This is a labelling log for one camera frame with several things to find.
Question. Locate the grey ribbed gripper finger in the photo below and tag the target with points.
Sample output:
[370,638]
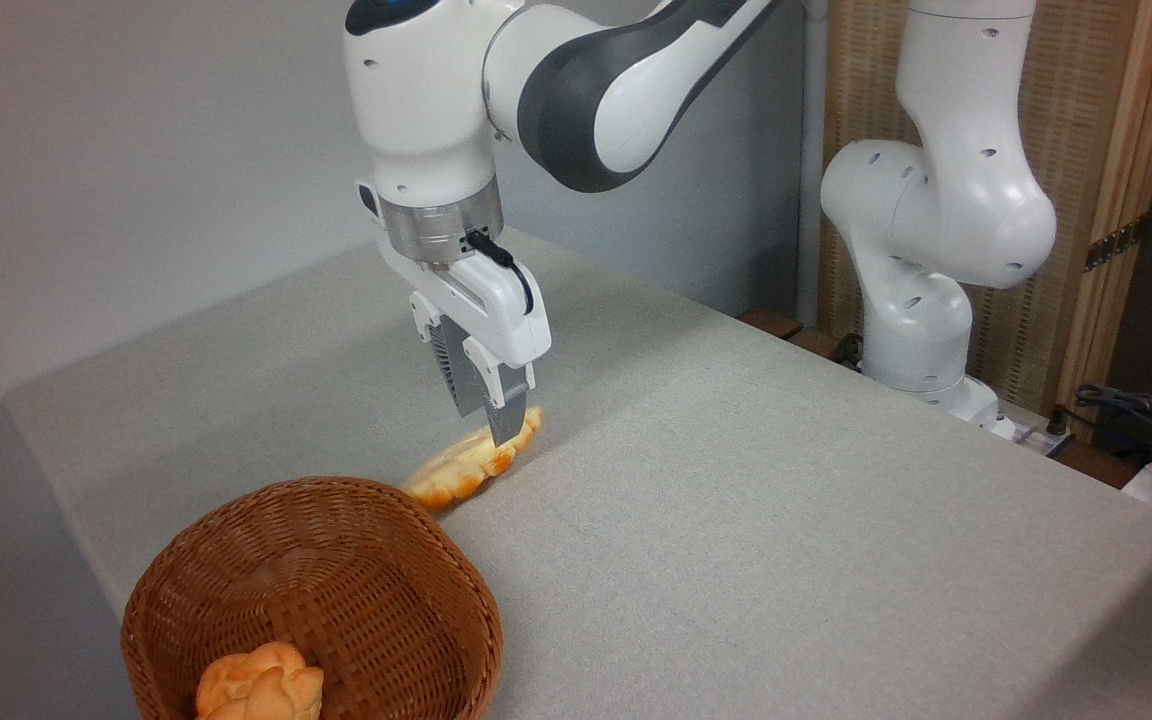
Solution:
[446,355]
[501,400]

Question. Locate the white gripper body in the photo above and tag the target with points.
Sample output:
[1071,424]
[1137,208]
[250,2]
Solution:
[501,310]

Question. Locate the long braided bread loaf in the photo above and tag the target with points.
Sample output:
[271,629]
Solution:
[456,475]

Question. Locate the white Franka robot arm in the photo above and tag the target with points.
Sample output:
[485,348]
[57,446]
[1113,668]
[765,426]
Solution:
[946,200]

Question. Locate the small round bread roll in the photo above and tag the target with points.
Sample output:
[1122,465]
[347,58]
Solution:
[256,690]

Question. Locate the brown wicker basket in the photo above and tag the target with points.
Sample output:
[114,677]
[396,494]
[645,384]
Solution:
[356,580]

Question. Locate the grey tablecloth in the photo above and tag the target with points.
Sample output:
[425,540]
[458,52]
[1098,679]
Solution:
[736,520]

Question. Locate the brown wooden board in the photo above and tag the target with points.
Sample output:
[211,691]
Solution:
[774,322]

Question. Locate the metal screen hinge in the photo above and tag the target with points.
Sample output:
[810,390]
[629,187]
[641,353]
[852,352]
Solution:
[1116,243]

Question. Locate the bamboo folding screen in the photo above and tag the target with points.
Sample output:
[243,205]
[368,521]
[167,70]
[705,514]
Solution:
[1086,100]

